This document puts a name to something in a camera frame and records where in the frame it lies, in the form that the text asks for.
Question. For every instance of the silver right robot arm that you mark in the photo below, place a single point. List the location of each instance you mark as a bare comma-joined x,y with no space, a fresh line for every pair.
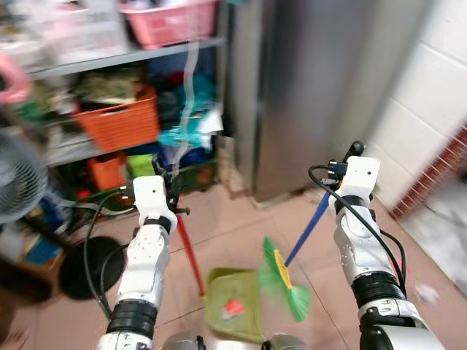
357,240

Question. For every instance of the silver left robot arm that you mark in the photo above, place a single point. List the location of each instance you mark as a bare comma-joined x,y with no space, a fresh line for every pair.
146,255

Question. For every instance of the teal plastic bag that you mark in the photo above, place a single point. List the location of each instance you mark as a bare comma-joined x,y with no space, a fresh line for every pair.
182,137

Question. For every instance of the small orange container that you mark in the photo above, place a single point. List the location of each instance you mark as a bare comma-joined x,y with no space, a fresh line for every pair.
108,172

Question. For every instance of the stainless steel fridge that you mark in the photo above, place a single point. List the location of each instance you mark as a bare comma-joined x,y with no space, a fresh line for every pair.
321,95

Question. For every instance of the large orange plastic basket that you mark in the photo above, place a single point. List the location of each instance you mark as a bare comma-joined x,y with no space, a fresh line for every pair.
120,125

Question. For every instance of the red brick ledge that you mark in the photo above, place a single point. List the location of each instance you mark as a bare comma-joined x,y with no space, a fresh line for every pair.
430,175

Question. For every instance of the black round fan base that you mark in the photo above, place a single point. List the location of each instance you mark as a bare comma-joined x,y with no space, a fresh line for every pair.
76,270

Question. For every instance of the red scrap of litter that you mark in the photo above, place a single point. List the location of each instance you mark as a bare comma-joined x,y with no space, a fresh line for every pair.
233,306

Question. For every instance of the blue box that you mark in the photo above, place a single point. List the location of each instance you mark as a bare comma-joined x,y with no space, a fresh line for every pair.
42,250

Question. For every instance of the grey metal shelf rack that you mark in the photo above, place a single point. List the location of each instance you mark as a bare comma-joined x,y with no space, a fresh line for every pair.
124,57

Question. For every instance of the grey robot body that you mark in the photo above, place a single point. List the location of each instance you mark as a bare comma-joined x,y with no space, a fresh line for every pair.
182,343

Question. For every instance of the crumpled white paper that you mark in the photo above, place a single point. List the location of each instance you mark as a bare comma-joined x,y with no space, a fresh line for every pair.
427,294

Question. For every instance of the grey electric fan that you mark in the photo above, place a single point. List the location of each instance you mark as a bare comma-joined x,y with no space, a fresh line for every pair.
18,179

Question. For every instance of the pink plastic basket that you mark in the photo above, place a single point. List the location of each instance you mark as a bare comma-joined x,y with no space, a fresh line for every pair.
171,25

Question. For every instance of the white plastic basket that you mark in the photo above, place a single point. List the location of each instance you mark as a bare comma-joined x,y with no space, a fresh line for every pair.
80,36

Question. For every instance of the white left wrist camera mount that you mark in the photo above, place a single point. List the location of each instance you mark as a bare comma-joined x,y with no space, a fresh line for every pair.
152,195

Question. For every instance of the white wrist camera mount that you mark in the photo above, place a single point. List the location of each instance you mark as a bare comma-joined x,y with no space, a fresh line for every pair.
152,195
361,175

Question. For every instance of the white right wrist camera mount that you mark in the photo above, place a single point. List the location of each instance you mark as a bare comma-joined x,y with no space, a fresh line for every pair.
361,175

